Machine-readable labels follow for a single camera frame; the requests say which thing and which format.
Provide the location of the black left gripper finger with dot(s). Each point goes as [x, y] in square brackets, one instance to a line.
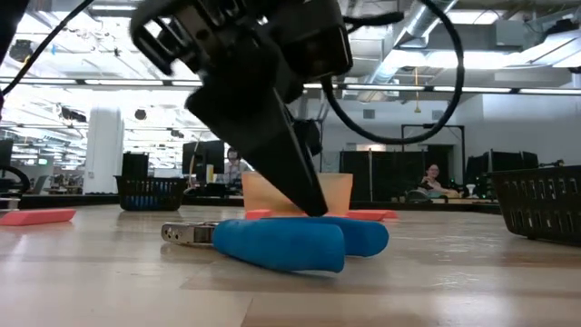
[272, 150]
[311, 136]

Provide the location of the orange translucent plastic bin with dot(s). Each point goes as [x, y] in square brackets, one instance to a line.
[254, 191]

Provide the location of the black mesh plastic basket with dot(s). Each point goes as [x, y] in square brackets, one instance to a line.
[544, 204]
[150, 188]

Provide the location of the person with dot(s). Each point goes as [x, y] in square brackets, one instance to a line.
[233, 170]
[431, 175]

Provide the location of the black computer monitor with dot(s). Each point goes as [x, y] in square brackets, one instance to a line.
[204, 159]

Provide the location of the black partition panel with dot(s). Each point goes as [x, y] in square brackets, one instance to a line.
[386, 177]

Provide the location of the black cabinet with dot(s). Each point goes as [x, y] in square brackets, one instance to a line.
[135, 164]

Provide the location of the white building column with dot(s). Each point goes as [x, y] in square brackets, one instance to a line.
[103, 150]

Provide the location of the black monitor cluster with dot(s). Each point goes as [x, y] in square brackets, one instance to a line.
[504, 163]

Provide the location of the black gantry frame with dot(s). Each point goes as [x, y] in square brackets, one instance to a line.
[431, 126]

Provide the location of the silver spiral ceiling duct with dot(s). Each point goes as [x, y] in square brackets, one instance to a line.
[408, 27]

